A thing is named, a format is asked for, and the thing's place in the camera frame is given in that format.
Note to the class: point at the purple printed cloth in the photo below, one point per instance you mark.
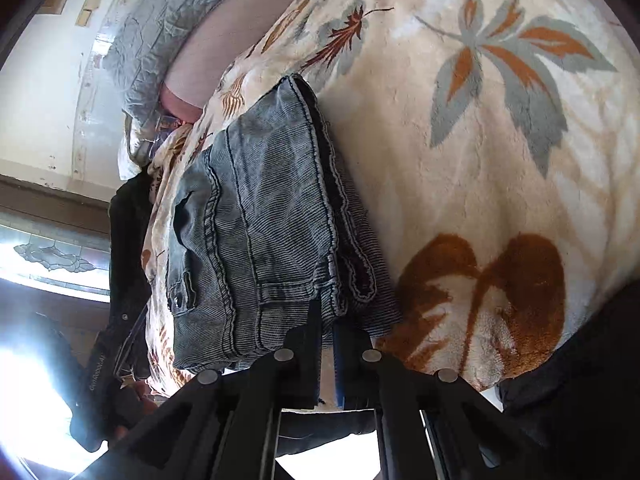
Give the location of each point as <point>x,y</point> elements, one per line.
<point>167,127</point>

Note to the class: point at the person's left hand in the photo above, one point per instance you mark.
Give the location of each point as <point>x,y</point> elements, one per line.
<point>145,402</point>

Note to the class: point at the pink bed sheet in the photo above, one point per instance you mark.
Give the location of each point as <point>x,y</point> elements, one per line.
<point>225,45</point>

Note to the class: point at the black jacket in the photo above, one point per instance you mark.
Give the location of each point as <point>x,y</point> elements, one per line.
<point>127,240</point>

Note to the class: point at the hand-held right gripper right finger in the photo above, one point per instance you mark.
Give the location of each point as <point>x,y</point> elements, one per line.
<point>345,360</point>

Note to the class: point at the blue denim pants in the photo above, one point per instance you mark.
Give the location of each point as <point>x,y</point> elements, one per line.
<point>260,210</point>

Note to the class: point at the leaf print blanket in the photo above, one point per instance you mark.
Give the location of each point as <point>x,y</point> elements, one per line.
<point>475,160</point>

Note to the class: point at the white quilted cloth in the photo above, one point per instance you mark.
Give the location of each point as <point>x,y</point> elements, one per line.
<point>132,155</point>

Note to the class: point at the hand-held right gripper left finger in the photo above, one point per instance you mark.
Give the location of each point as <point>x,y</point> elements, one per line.
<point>305,360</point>

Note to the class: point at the person's dark clothing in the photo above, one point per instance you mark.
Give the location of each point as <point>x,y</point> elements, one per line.
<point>575,385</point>

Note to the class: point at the grey pillow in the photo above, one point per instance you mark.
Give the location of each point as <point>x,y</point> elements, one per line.
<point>160,35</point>

